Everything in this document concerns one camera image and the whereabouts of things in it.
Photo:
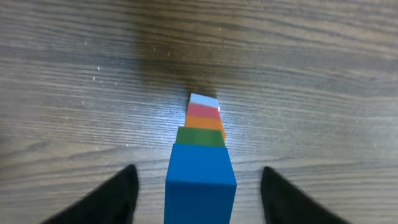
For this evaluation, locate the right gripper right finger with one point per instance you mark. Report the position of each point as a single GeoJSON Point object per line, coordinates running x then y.
{"type": "Point", "coordinates": [286, 202]}

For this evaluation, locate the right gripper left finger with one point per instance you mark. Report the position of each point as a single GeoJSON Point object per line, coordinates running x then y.
{"type": "Point", "coordinates": [112, 199]}

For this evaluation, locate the blue cube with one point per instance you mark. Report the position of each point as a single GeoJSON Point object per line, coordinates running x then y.
{"type": "Point", "coordinates": [199, 180]}

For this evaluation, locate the green cube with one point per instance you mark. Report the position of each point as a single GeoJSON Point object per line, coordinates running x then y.
{"type": "Point", "coordinates": [200, 137]}

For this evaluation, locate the orange cube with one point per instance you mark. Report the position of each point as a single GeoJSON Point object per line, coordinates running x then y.
{"type": "Point", "coordinates": [202, 122]}

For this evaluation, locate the pink cube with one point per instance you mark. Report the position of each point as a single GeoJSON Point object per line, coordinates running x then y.
{"type": "Point", "coordinates": [202, 110]}

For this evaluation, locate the white cube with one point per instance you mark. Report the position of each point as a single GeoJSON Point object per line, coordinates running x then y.
{"type": "Point", "coordinates": [203, 100]}

